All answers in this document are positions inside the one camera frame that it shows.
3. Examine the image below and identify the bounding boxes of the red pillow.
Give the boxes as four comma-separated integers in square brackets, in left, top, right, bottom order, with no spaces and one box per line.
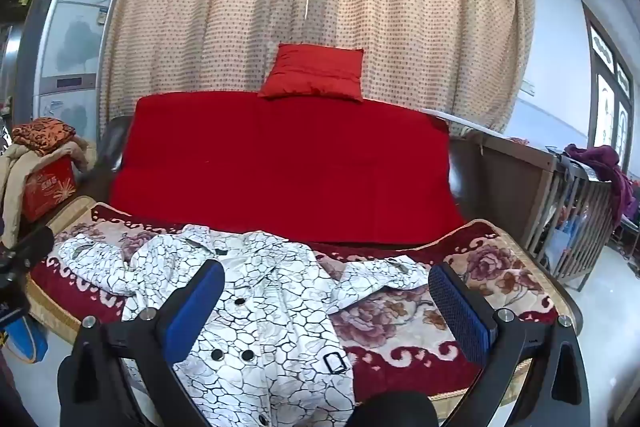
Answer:
[257,43,365,102]

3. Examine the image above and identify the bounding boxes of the person's black pants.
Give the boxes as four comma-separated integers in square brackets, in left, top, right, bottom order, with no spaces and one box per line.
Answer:
[357,391,438,427]

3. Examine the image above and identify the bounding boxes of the white crackle-print coat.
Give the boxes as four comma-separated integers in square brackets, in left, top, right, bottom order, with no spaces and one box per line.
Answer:
[55,224,431,427]

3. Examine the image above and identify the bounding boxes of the purple cloth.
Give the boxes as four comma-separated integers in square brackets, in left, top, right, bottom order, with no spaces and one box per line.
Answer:
[564,144,638,218]

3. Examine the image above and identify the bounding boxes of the red cardboard box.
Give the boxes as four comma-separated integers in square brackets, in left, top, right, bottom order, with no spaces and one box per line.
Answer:
[22,154,78,223]

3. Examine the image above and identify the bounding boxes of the brown sofa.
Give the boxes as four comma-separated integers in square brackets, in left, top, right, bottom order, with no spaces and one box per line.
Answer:
[95,114,483,228]

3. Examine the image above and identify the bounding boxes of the blue bag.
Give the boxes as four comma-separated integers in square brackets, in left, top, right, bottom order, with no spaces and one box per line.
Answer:
[0,314,48,365]

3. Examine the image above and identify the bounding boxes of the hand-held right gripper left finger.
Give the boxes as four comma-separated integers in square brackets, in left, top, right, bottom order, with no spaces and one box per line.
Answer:
[57,259,226,427]

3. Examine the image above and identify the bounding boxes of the beige dotted curtain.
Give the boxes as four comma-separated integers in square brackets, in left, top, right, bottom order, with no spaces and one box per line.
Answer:
[102,0,538,138]

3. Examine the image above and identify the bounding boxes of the wooden crib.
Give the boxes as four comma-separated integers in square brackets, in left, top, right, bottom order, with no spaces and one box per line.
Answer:
[470,129,621,293]

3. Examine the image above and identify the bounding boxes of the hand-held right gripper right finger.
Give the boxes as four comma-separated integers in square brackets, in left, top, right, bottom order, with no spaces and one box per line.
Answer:
[429,262,591,427]

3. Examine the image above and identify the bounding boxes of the silver refrigerator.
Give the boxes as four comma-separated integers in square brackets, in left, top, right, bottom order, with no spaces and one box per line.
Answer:
[15,0,126,142]

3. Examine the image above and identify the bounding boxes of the floral plush blanket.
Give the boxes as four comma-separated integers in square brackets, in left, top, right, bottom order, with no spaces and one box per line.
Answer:
[27,202,583,408]

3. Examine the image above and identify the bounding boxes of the white board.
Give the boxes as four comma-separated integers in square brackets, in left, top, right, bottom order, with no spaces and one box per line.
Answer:
[422,107,506,138]

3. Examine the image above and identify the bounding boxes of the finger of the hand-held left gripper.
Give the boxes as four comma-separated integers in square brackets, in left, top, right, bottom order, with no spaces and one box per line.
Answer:
[7,226,55,264]

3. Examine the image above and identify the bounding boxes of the wooden framed window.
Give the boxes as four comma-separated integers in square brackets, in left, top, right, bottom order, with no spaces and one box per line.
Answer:
[582,0,638,172]

